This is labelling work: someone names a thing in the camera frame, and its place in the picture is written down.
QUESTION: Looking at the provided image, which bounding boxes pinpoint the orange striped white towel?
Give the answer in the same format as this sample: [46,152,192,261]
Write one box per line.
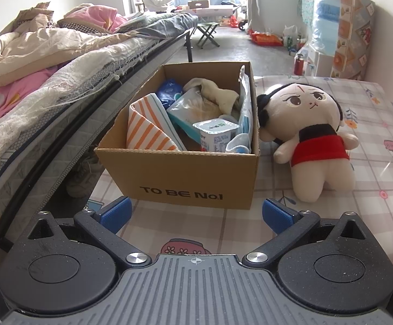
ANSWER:
[126,94,180,151]

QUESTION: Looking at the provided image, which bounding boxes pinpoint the pink quilt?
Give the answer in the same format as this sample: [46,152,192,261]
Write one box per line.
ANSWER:
[0,3,129,126]

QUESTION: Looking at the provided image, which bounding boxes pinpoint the cream quilt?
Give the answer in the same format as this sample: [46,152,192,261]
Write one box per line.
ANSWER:
[0,12,139,93]

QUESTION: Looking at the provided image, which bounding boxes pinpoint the white cabinet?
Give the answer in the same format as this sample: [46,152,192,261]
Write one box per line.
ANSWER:
[305,45,334,77]

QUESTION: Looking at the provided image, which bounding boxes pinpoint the brown cardboard box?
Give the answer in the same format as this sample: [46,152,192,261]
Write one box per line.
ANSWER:
[94,61,261,210]

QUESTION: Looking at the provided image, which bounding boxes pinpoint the grey quilted mattress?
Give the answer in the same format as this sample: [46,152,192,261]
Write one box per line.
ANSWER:
[0,37,197,210]

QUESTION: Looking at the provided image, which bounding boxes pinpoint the clear plastic bag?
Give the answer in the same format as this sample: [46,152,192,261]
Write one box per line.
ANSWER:
[167,88,224,132]

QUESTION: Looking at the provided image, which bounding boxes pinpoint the green folding stool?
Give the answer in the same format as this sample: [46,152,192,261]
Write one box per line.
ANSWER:
[196,22,221,48]

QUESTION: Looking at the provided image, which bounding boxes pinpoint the pack of blue face masks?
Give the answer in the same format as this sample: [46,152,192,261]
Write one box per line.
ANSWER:
[238,65,255,154]

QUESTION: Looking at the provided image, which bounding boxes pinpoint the grey blanket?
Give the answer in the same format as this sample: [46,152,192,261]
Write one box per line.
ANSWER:
[125,12,199,39]

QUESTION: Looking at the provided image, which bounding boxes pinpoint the white lace bed cover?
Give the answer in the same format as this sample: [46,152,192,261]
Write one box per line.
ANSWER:
[0,35,163,165]

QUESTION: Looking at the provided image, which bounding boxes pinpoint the plush doll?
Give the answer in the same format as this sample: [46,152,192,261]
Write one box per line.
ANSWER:
[256,82,359,203]

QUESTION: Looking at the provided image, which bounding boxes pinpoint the white folding table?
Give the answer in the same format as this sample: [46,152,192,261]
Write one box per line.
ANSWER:
[176,3,234,18]

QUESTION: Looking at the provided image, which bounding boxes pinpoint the wrapped pack of water bottles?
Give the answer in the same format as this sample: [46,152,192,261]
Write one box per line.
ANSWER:
[312,0,343,55]

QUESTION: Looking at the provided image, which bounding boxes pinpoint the blue soft pack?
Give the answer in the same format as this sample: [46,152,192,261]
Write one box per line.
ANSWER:
[156,79,183,109]

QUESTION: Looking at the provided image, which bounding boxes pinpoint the beige shoes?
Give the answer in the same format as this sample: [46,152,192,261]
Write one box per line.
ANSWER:
[66,149,104,199]

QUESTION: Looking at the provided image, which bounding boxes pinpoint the white tissue pack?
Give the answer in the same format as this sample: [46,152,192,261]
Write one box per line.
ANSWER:
[192,119,240,153]

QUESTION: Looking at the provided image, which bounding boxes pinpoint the blue and white sock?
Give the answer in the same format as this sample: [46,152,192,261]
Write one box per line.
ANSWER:
[225,134,251,154]

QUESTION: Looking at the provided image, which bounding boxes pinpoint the white plastic bag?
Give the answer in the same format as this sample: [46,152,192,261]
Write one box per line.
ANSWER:
[283,24,300,41]

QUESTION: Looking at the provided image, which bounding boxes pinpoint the black metal bed frame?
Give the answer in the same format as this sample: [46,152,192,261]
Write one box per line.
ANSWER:
[0,29,197,248]

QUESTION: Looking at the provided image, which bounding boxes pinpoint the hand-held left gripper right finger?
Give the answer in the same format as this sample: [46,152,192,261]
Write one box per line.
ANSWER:
[242,197,368,268]

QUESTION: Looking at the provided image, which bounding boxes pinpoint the grey curtain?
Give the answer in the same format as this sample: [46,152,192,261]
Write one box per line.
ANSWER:
[249,0,278,34]

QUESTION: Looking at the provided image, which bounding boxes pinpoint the red packets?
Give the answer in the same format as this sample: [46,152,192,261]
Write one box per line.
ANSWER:
[251,31,283,46]

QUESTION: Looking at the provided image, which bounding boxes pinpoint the cream socks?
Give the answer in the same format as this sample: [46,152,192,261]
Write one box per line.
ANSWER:
[182,78,240,115]

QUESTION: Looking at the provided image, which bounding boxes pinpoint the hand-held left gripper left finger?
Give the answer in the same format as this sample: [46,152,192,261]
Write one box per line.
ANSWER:
[27,196,153,268]

